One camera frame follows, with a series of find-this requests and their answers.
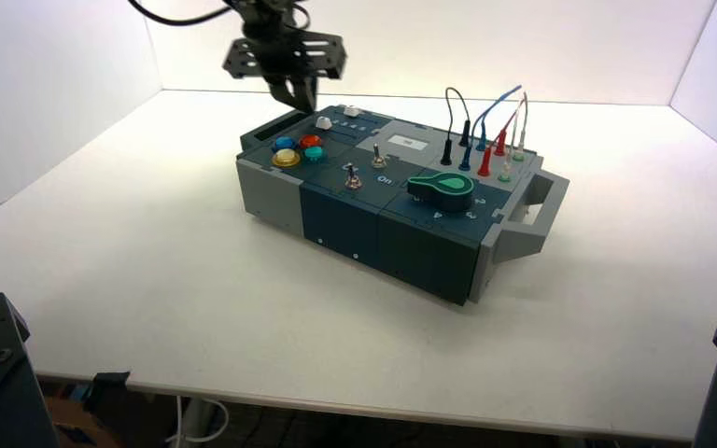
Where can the dark left arm base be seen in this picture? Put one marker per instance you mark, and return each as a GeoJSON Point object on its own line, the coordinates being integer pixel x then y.
{"type": "Point", "coordinates": [0, 383]}

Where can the metal toggle switch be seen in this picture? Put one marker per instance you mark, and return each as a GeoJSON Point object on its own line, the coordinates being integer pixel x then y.
{"type": "Point", "coordinates": [351, 177]}
{"type": "Point", "coordinates": [378, 159]}

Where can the white slider knob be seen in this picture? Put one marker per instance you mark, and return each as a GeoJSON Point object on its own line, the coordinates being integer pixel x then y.
{"type": "Point", "coordinates": [351, 111]}
{"type": "Point", "coordinates": [324, 123]}

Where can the black table clamp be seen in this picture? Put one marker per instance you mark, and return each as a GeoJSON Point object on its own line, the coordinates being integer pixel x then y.
{"type": "Point", "coordinates": [110, 384]}

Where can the teal push button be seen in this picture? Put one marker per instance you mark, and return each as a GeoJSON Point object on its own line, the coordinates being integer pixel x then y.
{"type": "Point", "coordinates": [313, 154]}

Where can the blue push button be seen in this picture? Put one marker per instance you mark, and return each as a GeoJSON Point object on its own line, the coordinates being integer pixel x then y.
{"type": "Point", "coordinates": [283, 144]}

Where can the grey and dark blue task box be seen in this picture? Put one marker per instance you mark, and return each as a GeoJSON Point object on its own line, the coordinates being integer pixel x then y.
{"type": "Point", "coordinates": [340, 222]}

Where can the green rotary knob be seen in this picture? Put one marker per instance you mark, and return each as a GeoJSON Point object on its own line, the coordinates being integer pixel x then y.
{"type": "Point", "coordinates": [442, 191]}

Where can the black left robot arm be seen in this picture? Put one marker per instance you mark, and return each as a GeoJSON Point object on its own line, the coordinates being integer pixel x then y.
{"type": "Point", "coordinates": [269, 11]}

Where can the brown cardboard box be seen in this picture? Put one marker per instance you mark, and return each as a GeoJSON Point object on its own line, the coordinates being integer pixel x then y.
{"type": "Point", "coordinates": [71, 423]}

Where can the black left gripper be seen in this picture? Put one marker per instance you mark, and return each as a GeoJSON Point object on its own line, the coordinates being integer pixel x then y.
{"type": "Point", "coordinates": [278, 56]}

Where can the small white display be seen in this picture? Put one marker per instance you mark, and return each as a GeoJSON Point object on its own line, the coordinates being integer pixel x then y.
{"type": "Point", "coordinates": [407, 141]}

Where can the yellow push button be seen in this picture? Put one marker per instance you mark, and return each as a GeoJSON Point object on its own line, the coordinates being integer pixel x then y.
{"type": "Point", "coordinates": [285, 159]}

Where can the white table leg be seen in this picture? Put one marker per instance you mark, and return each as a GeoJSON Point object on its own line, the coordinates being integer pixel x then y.
{"type": "Point", "coordinates": [193, 423]}

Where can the orange push button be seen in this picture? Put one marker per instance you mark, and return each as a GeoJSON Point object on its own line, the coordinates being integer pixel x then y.
{"type": "Point", "coordinates": [310, 141]}

